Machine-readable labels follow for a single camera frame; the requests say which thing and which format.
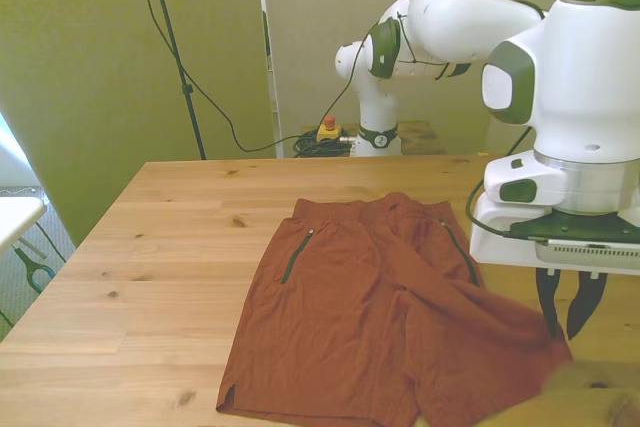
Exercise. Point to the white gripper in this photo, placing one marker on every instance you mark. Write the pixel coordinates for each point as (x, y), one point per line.
(500, 252)

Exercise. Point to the rust orange shorts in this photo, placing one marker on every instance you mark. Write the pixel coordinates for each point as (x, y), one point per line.
(350, 327)

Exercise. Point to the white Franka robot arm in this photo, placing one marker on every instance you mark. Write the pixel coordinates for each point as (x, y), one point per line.
(575, 72)

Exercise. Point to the small wooden platform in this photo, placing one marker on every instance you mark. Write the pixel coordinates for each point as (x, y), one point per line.
(422, 137)

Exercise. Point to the yellow emergency stop button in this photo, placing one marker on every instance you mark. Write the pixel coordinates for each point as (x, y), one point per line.
(328, 133)

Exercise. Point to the white vertical trim strip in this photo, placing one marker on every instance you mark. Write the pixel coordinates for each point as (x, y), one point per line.
(267, 97)

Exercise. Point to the black tripod stand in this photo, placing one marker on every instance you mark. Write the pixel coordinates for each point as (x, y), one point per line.
(188, 92)

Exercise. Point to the black and blue table leg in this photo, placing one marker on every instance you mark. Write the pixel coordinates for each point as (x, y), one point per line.
(24, 261)

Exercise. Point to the white side table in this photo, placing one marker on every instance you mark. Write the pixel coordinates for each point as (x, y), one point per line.
(17, 217)

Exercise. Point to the white board panel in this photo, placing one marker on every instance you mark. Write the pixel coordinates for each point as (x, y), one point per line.
(12, 162)

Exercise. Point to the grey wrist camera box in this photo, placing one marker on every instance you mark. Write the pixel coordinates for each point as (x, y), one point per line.
(590, 252)

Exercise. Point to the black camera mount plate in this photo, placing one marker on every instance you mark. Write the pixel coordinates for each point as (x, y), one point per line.
(565, 229)

